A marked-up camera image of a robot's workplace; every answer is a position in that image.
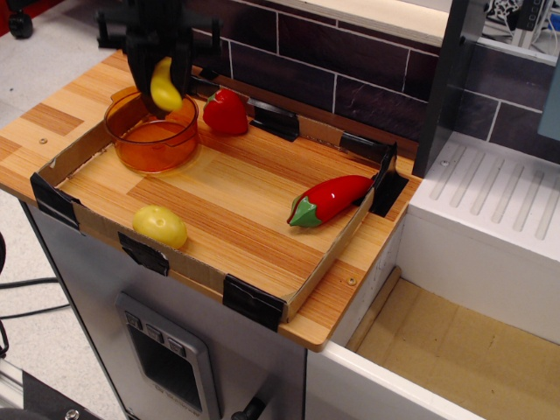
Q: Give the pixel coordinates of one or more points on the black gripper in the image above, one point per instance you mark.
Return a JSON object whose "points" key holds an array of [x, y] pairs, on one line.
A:
{"points": [[137, 26]]}

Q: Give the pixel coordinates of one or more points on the yellow toy banana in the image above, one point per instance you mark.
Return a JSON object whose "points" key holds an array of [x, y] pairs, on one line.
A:
{"points": [[162, 91]]}

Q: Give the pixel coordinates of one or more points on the cardboard fence with black tape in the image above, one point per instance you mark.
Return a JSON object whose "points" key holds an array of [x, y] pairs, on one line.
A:
{"points": [[235, 197]]}

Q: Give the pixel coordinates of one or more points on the orange transparent plastic pot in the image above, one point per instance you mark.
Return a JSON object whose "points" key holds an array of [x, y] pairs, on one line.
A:
{"points": [[146, 138]]}

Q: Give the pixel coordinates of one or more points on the red toy strawberry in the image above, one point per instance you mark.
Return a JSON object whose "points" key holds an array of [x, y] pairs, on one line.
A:
{"points": [[225, 112]]}

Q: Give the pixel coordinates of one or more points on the black caster wheel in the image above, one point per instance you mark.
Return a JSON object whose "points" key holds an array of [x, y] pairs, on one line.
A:
{"points": [[20, 25]]}

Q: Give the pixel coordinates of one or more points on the yellow toy potato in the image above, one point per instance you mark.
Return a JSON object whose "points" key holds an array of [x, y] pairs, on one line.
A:
{"points": [[160, 224]]}

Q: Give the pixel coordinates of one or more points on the red toy chili pepper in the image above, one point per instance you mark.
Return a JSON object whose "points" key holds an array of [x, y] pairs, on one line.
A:
{"points": [[324, 201]]}

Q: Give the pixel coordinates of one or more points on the grey toy oven front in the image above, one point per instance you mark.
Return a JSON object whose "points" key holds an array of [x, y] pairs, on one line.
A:
{"points": [[173, 360]]}

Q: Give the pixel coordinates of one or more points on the white toy sink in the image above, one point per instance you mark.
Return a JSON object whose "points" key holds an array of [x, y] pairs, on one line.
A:
{"points": [[460, 317]]}

